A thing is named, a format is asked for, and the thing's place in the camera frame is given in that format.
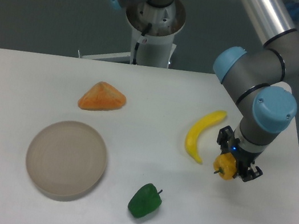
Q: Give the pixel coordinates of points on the beige round plate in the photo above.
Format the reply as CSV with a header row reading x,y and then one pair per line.
x,y
66,159

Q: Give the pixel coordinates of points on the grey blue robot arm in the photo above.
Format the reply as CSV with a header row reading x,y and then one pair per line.
x,y
251,80

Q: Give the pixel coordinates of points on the orange triangular bread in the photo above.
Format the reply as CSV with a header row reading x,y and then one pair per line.
x,y
102,96

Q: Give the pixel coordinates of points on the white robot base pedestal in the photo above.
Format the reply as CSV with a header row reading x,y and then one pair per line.
x,y
152,33

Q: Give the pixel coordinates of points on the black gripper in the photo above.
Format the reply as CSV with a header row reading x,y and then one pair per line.
x,y
248,171

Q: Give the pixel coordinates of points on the yellow banana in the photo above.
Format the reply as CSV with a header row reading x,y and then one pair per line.
x,y
192,137

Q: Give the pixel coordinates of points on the green bell pepper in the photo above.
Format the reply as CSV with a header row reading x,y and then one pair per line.
x,y
145,201

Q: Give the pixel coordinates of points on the yellow bell pepper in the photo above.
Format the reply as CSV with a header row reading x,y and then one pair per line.
x,y
225,166

